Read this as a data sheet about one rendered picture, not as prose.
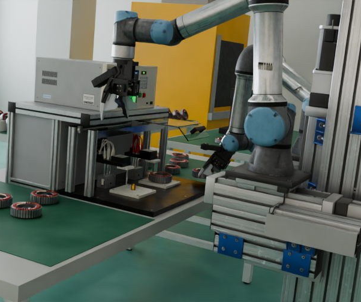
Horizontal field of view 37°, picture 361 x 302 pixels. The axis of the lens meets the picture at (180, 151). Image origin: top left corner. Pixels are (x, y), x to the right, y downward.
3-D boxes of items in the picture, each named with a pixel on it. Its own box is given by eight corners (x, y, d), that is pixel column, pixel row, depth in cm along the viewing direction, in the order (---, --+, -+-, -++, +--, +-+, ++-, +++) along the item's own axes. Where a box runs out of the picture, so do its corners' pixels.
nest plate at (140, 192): (156, 192, 244) (156, 190, 243) (138, 199, 230) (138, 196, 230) (128, 186, 250) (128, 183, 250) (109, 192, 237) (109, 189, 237)
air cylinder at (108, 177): (115, 186, 249) (116, 174, 248) (105, 189, 242) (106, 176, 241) (105, 183, 251) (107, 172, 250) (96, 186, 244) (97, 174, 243)
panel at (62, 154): (138, 168, 291) (143, 112, 286) (57, 190, 233) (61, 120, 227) (136, 168, 291) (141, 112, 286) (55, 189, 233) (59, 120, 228)
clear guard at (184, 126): (210, 136, 267) (211, 124, 266) (188, 141, 246) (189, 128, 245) (152, 127, 282) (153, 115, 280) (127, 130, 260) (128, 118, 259)
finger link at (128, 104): (138, 120, 186) (131, 98, 180) (123, 117, 188) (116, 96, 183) (143, 114, 188) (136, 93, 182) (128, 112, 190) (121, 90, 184)
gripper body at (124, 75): (126, 98, 174) (129, 60, 172) (104, 95, 178) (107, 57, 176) (139, 97, 181) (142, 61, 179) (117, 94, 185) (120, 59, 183)
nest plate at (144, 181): (180, 183, 265) (180, 181, 265) (165, 189, 252) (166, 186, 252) (153, 178, 272) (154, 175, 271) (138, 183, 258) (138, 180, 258)
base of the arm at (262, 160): (298, 172, 182) (302, 142, 180) (285, 178, 169) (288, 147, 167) (256, 164, 189) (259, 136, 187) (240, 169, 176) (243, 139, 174)
